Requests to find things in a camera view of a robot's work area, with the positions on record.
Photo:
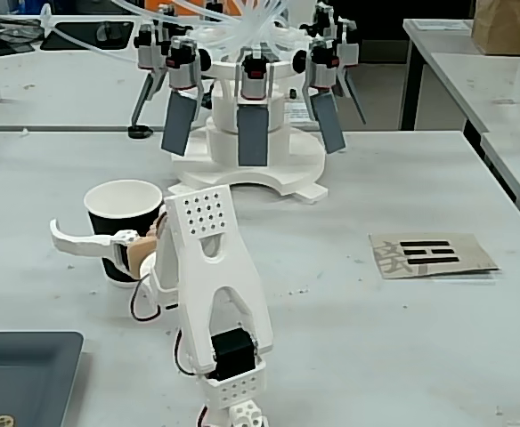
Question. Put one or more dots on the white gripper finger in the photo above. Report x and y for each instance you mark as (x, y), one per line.
(82, 245)

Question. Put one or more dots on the black paper cup white inside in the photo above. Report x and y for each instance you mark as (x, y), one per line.
(122, 200)

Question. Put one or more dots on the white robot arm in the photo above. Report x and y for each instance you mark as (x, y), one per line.
(224, 276)

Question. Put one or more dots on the white printed label paper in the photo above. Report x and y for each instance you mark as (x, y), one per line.
(295, 113)

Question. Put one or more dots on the small black round cap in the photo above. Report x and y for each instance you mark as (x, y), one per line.
(140, 132)

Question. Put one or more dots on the grey pump unit with paddle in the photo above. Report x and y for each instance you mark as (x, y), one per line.
(177, 124)
(331, 124)
(252, 138)

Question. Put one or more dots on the white tiered pump stand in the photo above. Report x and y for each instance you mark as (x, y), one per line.
(222, 142)

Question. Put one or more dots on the dark grey plastic tray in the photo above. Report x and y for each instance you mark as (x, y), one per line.
(19, 378)

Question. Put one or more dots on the long white table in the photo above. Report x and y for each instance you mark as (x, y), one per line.
(64, 89)

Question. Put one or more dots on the round gold sticker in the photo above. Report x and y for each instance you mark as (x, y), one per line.
(2, 421)

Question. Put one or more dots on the grey pump unit black legs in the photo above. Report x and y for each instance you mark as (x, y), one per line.
(146, 58)
(349, 49)

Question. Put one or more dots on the black flat tray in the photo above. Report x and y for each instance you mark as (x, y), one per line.
(77, 37)

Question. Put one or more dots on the dark cluttered plastic pile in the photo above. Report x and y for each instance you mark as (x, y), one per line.
(2, 29)

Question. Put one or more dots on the orange box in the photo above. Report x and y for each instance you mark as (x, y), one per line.
(153, 4)

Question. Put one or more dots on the clear plastic tubing bundle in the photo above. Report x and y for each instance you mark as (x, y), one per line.
(251, 26)

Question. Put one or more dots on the grey card with black bars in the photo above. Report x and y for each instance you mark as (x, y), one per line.
(465, 249)

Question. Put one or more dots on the white table with black leg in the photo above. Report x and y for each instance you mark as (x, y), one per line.
(438, 37)

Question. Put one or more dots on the white paper sheet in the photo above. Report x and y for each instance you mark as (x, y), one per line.
(442, 25)

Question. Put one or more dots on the brown paper bag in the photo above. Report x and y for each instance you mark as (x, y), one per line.
(509, 26)

